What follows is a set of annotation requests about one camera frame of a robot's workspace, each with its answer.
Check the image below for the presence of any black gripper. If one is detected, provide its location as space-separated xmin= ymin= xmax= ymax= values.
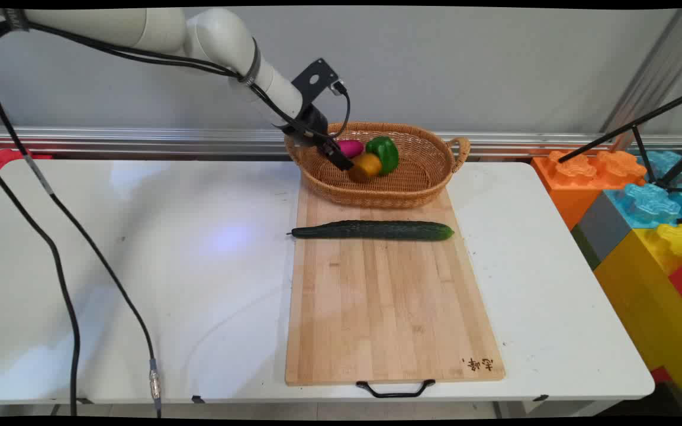
xmin=282 ymin=104 xmax=355 ymax=172

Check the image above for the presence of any long green cucumber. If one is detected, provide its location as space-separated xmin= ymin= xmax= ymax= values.
xmin=287 ymin=220 xmax=455 ymax=241

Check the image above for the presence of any yellow orange toy vegetable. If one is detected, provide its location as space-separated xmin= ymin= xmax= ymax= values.
xmin=348 ymin=153 xmax=384 ymax=183

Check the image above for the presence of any green toy bell pepper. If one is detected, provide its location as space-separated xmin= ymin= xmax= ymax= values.
xmin=366 ymin=135 xmax=400 ymax=176

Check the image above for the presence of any woven wicker basket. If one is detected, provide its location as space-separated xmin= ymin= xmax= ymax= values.
xmin=285 ymin=122 xmax=471 ymax=209

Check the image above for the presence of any bamboo cutting board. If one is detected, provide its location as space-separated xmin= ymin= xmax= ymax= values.
xmin=285 ymin=177 xmax=506 ymax=387

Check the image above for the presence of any orange giant building block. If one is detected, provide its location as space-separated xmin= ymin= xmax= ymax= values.
xmin=532 ymin=150 xmax=648 ymax=231

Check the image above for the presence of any grey giant building block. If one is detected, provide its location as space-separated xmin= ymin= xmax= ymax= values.
xmin=572 ymin=191 xmax=636 ymax=271

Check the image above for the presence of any black tripod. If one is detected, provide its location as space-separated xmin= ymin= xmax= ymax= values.
xmin=557 ymin=86 xmax=682 ymax=193

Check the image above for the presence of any blue giant building block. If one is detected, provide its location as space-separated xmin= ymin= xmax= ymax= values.
xmin=604 ymin=150 xmax=682 ymax=230

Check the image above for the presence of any red plastic object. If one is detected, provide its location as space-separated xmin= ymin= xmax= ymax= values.
xmin=0 ymin=149 xmax=53 ymax=188

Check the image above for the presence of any yellow giant building block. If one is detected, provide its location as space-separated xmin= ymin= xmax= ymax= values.
xmin=593 ymin=223 xmax=682 ymax=416

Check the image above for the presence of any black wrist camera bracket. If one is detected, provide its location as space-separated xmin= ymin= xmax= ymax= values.
xmin=292 ymin=58 xmax=348 ymax=108

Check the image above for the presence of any aluminium rail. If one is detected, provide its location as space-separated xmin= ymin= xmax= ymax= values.
xmin=0 ymin=125 xmax=682 ymax=161

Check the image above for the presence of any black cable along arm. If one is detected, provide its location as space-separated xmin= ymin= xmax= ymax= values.
xmin=0 ymin=21 xmax=352 ymax=144

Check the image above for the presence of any black cutting board handle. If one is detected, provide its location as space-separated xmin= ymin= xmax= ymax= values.
xmin=356 ymin=379 xmax=436 ymax=399

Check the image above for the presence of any black cable with metal connector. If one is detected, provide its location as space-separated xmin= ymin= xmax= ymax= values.
xmin=0 ymin=50 xmax=163 ymax=418

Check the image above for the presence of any thick black hanging cable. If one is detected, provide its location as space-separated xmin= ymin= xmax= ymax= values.
xmin=0 ymin=151 xmax=82 ymax=417

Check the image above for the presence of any diagonal aluminium post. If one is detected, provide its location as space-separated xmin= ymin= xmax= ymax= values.
xmin=600 ymin=8 xmax=682 ymax=135

